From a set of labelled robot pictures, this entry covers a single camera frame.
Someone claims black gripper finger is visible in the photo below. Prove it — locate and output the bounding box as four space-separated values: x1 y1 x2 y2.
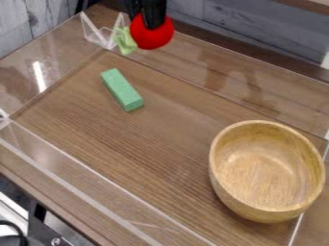
141 0 167 30
124 0 143 18

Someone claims red plush tomato green leaf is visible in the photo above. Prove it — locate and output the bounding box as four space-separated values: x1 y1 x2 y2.
113 13 175 56

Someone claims green foam block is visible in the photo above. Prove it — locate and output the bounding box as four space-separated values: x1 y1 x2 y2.
101 68 144 111

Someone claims wooden bowl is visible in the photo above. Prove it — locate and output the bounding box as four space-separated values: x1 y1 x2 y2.
208 120 326 224

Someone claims clear acrylic corner bracket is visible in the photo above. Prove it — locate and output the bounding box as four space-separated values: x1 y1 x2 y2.
80 12 127 50

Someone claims clear acrylic tray wall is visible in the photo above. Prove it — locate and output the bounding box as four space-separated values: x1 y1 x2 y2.
0 110 214 246

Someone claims black table leg bracket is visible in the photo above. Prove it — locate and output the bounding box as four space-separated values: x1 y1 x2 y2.
26 203 73 246

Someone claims black cable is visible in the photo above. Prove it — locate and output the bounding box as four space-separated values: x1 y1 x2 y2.
0 220 30 246

